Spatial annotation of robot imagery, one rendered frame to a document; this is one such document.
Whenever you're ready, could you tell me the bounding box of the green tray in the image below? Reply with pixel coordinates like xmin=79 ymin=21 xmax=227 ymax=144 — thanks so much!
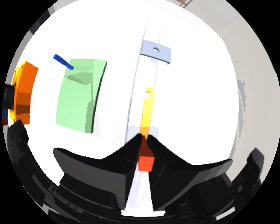
xmin=55 ymin=58 xmax=107 ymax=133

